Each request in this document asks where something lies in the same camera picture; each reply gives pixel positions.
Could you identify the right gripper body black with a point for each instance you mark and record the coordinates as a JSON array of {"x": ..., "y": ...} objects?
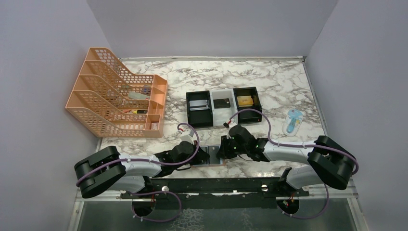
[{"x": 221, "y": 152}]

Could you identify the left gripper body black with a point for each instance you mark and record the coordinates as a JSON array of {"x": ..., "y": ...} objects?
[{"x": 200, "y": 155}]

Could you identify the brown leather card holder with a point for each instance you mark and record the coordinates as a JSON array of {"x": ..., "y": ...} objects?
[{"x": 222, "y": 164}]

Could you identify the black VIP card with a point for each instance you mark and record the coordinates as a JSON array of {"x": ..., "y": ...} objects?
[{"x": 213, "y": 159}]

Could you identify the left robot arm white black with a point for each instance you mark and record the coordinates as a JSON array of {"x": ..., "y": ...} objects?
[{"x": 107, "y": 169}]

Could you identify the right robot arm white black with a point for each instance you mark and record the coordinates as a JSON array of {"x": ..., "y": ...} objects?
[{"x": 325, "y": 160}]

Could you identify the black card in tray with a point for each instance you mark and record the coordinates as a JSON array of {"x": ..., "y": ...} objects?
[{"x": 221, "y": 103}]

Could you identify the gold card in tray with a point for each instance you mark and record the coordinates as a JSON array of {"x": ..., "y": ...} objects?
[{"x": 245, "y": 101}]

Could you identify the silver card in tray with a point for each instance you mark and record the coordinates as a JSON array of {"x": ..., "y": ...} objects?
[{"x": 197, "y": 105}]

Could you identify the black left sorting tray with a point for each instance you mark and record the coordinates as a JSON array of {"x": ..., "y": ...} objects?
[{"x": 201, "y": 118}]

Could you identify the black sorting tray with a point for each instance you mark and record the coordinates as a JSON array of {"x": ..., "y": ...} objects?
[
  {"x": 248, "y": 117},
  {"x": 201, "y": 118}
]

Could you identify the white middle sorting tray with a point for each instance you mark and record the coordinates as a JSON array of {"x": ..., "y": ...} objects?
[{"x": 223, "y": 114}]

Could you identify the black right sorting tray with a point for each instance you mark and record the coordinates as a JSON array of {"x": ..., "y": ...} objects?
[{"x": 248, "y": 117}]

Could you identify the small box in rack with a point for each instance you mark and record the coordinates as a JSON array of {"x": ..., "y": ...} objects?
[{"x": 154, "y": 126}]

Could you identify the blue packaged item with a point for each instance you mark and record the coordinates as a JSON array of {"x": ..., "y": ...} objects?
[{"x": 292, "y": 122}]

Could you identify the yellow marker in rack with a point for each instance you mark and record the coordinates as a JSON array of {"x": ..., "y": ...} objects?
[{"x": 137, "y": 111}]

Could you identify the grey item in rack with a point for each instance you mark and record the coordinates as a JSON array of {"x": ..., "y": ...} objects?
[{"x": 136, "y": 96}]

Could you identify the orange plastic file rack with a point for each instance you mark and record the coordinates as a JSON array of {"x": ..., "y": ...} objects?
[{"x": 99, "y": 97}]

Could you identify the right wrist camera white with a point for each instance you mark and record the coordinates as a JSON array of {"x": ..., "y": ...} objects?
[{"x": 229, "y": 124}]

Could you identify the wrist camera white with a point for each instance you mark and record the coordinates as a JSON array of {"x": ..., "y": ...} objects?
[
  {"x": 187, "y": 134},
  {"x": 229, "y": 124}
]

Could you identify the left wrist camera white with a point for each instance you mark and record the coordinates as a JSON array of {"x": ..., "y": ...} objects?
[{"x": 187, "y": 134}]

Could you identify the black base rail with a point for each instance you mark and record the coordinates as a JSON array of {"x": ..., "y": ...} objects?
[{"x": 213, "y": 193}]

